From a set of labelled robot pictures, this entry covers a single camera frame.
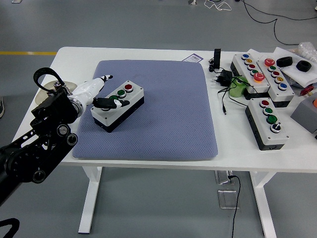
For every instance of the plain grey box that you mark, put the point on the plain grey box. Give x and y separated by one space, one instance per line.
303 112

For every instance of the grey five-button control box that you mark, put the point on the grey five-button control box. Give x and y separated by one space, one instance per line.
284 95

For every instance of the five-button box with yellow label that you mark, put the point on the five-button box with yellow label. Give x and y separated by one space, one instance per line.
239 60

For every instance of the clear plastic bag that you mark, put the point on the clear plastic bag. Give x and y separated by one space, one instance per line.
308 49

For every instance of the grey four-button control box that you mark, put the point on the grey four-button control box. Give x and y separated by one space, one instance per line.
128 99

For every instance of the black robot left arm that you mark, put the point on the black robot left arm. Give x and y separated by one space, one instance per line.
49 109

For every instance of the grey metal stand foot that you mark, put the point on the grey metal stand foot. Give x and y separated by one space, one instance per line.
192 2

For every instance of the white cardboard sheet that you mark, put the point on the white cardboard sheet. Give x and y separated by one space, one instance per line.
297 77

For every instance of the four-button box with selector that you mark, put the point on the four-button box with selector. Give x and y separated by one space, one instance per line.
280 138

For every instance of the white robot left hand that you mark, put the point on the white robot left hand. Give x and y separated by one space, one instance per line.
89 89

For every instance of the white table leg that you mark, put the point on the white table leg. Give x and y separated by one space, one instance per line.
266 210
90 198

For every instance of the small black upright stand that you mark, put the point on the small black upright stand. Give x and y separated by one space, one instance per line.
217 58

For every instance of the red mushroom button part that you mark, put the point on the red mushroom button part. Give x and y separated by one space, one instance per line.
307 89

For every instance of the orange round object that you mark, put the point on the orange round object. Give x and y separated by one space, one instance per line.
315 103

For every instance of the green plastic cup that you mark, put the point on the green plastic cup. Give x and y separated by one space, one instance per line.
235 90

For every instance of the beige shallow dish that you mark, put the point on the beige shallow dish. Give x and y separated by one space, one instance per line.
40 99

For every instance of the purple-edged white label card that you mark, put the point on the purple-edged white label card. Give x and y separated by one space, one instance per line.
194 58

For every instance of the metal floor socket plate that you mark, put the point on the metal floor socket plate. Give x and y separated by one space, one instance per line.
223 178
226 199

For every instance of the person's shoe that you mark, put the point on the person's shoe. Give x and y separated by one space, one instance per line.
1 106

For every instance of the black power adapter plug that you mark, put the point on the black power adapter plug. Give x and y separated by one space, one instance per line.
226 75

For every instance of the blue-grey textured mat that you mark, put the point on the blue-grey textured mat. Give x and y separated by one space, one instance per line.
161 111

